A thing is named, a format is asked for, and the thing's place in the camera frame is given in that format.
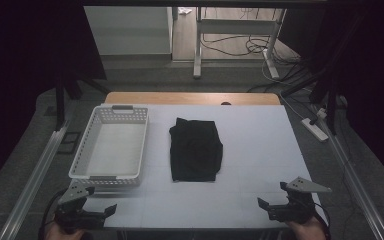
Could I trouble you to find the black cloth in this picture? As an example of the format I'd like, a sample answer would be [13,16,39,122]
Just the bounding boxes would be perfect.
[168,117,224,183]

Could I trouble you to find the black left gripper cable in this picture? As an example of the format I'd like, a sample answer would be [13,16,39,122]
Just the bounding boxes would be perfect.
[38,188,68,240]

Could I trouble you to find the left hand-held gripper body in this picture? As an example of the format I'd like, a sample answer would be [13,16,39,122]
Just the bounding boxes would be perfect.
[53,181,107,232]

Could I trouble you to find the black floor cables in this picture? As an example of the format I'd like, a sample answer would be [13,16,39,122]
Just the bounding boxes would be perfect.
[201,33,302,68]

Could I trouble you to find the white power strip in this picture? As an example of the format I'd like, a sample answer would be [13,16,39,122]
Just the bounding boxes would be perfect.
[300,117,330,143]

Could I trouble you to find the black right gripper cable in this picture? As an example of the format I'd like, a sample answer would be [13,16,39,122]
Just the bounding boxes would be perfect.
[312,201,332,240]

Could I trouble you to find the white cabinet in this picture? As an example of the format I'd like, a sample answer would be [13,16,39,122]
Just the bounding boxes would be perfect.
[83,6,174,56]

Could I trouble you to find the black floor plate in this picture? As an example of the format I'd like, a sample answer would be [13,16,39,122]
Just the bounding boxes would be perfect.
[57,131,82,155]

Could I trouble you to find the white table mat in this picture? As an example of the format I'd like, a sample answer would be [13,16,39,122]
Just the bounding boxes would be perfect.
[81,103,330,231]

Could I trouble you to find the white power cable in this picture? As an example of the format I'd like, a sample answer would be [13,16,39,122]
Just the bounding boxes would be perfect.
[261,59,307,122]

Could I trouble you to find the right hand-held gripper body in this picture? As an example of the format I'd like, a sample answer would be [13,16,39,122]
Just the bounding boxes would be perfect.
[268,176,333,225]

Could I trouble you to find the person's left hand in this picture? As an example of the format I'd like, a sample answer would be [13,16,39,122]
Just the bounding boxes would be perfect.
[44,223,88,240]

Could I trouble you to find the person's right hand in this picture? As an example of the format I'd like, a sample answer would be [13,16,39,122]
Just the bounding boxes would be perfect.
[284,216,328,240]

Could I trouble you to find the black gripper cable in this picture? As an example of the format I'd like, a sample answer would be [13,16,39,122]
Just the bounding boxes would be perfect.
[38,188,68,240]
[312,201,332,240]

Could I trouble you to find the dark curtain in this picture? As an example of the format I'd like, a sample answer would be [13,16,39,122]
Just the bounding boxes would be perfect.
[0,0,107,198]
[279,0,384,194]

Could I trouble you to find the white desk frame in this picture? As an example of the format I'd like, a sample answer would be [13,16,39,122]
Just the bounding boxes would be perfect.
[193,7,289,80]

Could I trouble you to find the black metal stand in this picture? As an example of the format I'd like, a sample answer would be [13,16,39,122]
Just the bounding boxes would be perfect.
[279,74,340,136]
[54,71,110,132]

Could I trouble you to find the aluminium rail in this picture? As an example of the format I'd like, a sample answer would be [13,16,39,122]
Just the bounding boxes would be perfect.
[0,119,72,240]
[313,106,384,240]

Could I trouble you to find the white plastic basket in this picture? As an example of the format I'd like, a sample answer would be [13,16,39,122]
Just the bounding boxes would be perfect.
[68,104,150,188]

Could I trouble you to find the wooden table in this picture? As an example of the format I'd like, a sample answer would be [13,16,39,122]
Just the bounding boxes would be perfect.
[104,91,282,106]

